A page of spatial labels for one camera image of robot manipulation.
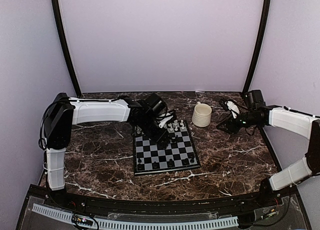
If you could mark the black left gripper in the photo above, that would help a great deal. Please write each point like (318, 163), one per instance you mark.
(159, 137)

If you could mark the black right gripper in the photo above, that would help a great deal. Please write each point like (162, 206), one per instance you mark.
(233, 128)

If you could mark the black white chessboard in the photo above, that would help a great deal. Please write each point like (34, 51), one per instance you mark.
(149, 152)

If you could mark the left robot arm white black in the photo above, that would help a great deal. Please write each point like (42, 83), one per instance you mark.
(64, 113)

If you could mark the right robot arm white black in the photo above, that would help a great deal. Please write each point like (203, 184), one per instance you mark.
(294, 135)

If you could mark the pile of black chess pieces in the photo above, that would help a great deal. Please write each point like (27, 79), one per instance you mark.
(172, 141)

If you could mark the cream ceramic mug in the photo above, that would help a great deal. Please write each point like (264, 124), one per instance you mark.
(202, 114)

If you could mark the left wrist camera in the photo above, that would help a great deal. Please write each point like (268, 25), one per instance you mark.
(158, 110)

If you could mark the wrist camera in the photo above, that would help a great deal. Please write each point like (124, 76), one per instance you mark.
(253, 100)
(158, 110)

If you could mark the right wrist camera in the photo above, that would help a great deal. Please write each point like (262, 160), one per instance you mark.
(253, 100)

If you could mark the white slotted cable duct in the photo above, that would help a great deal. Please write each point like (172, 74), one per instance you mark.
(139, 223)

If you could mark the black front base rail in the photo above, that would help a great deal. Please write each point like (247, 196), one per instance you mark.
(242, 205)

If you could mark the right black frame post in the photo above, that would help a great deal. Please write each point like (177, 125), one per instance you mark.
(258, 45)

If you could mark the black frame post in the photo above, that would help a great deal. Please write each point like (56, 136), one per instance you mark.
(64, 46)
(258, 45)

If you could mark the left black frame post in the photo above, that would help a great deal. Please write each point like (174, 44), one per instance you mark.
(64, 46)

